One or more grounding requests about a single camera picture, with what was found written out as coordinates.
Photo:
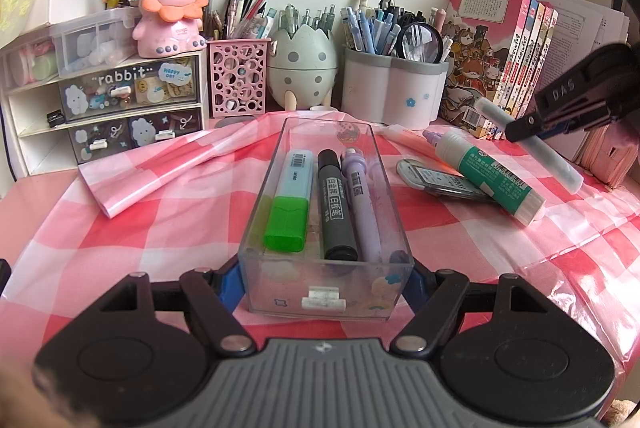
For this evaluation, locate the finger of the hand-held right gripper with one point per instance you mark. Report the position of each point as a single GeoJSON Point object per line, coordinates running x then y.
{"type": "Point", "coordinates": [525, 125]}
{"type": "Point", "coordinates": [555, 130]}

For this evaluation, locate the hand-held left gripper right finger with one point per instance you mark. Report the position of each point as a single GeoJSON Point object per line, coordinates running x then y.
{"type": "Point", "coordinates": [412, 293]}

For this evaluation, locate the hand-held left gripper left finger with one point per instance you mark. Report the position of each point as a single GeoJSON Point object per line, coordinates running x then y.
{"type": "Point", "coordinates": [231, 288]}

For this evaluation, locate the light blue highlighter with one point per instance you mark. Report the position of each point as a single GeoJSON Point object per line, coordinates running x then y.
{"type": "Point", "coordinates": [555, 165]}

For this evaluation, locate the clear plastic drawer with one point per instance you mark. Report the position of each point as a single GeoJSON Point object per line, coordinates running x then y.
{"type": "Point", "coordinates": [280, 288]}

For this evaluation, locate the green label glue stick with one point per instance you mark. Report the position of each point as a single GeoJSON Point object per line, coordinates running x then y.
{"type": "Point", "coordinates": [490, 178]}

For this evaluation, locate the green cap highlighter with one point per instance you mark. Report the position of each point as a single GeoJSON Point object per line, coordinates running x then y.
{"type": "Point", "coordinates": [287, 218]}

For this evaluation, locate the purple cap pen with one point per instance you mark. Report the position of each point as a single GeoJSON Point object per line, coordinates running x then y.
{"type": "Point", "coordinates": [362, 218]}

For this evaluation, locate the dark pencil lead case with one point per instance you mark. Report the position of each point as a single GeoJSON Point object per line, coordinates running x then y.
{"type": "Point", "coordinates": [440, 182]}

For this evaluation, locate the black marker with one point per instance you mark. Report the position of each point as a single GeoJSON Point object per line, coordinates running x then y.
{"type": "Point", "coordinates": [334, 208]}

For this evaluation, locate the stack of white printed papers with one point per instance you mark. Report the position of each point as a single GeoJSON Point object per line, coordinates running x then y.
{"type": "Point", "coordinates": [575, 33]}

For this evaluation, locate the pink striped pencil bag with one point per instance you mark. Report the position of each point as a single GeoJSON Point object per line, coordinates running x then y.
{"type": "Point", "coordinates": [607, 158]}

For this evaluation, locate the pink spine comic book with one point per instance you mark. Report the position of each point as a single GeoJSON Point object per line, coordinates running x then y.
{"type": "Point", "coordinates": [536, 53]}
{"type": "Point", "coordinates": [543, 53]}
{"type": "Point", "coordinates": [526, 53]}
{"type": "Point", "coordinates": [475, 53]}

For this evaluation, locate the pink checkered tablecloth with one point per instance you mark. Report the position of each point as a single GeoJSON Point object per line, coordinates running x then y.
{"type": "Point", "coordinates": [150, 218]}

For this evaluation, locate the black magnifying glass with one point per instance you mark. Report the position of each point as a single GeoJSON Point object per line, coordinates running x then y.
{"type": "Point", "coordinates": [420, 42]}

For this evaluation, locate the white flower pen holder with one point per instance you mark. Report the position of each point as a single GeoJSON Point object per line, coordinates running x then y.
{"type": "Point", "coordinates": [385, 93]}

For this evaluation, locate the small cloud print drawer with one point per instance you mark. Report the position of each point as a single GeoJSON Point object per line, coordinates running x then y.
{"type": "Point", "coordinates": [97, 143]}
{"type": "Point", "coordinates": [165, 127]}

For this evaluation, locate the bunch of blue pens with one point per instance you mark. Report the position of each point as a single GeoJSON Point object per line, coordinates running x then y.
{"type": "Point", "coordinates": [370, 28]}

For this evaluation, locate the pink lattice pen holder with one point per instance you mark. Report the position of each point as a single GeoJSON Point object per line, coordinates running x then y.
{"type": "Point", "coordinates": [237, 78]}

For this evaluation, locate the wide cloud print drawer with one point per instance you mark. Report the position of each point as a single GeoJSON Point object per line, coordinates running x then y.
{"type": "Point", "coordinates": [125, 85]}

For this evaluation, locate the green egg pen holder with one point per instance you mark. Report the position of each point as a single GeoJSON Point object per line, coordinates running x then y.
{"type": "Point", "coordinates": [300, 68]}

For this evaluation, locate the bunch of green pens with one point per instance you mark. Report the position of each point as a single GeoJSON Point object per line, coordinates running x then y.
{"type": "Point", "coordinates": [312, 20]}

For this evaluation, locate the small black clip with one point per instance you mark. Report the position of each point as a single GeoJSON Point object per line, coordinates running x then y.
{"type": "Point", "coordinates": [55, 119]}

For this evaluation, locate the white desktop drawer organizer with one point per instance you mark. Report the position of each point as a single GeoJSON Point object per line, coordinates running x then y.
{"type": "Point", "coordinates": [30, 148]}

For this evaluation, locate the bunch of assorted pens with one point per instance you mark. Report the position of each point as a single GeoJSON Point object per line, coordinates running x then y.
{"type": "Point", "coordinates": [250, 20]}

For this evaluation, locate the clear lidded storage box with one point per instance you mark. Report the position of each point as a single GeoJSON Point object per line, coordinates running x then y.
{"type": "Point", "coordinates": [95, 43]}

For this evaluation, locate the clear box with tape rolls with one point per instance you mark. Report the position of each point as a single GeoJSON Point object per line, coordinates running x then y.
{"type": "Point", "coordinates": [27, 63]}

